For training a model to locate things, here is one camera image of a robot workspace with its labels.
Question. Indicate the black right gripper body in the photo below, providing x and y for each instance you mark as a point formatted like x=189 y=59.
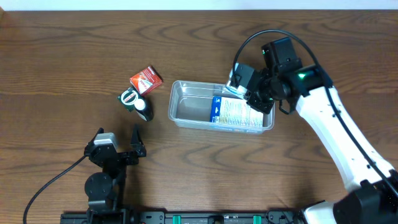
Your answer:
x=269 y=93

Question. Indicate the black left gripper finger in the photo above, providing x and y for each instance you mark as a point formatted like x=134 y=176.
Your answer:
x=136 y=143
x=99 y=131

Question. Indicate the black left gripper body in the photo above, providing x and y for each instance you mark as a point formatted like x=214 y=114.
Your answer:
x=124 y=158

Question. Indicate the white green medicine box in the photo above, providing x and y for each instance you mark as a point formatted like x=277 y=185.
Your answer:
x=234 y=90

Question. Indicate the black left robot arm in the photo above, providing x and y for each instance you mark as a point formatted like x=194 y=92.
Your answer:
x=105 y=189

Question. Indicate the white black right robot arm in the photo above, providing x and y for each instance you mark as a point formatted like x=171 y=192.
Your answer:
x=370 y=180

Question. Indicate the clear plastic container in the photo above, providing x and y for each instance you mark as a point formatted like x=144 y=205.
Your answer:
x=190 y=107

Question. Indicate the dark syrup bottle white cap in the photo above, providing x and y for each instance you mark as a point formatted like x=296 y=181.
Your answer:
x=143 y=109

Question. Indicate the green Zam-Buk box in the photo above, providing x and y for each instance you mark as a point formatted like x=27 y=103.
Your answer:
x=128 y=98

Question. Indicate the red medicine box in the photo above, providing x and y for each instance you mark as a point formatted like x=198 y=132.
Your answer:
x=146 y=80

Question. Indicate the black mounting rail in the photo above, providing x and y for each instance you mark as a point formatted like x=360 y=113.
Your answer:
x=186 y=218

